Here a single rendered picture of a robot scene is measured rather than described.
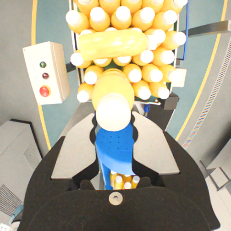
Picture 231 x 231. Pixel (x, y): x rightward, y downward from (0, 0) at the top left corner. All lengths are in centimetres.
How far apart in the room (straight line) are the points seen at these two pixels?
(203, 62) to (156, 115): 106
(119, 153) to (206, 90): 191
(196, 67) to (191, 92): 39
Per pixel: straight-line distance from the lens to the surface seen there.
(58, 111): 182
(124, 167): 37
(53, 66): 38
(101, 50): 28
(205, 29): 62
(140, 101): 54
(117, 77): 16
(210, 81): 212
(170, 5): 45
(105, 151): 39
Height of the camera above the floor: 143
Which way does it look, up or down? 61 degrees down
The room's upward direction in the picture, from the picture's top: 176 degrees clockwise
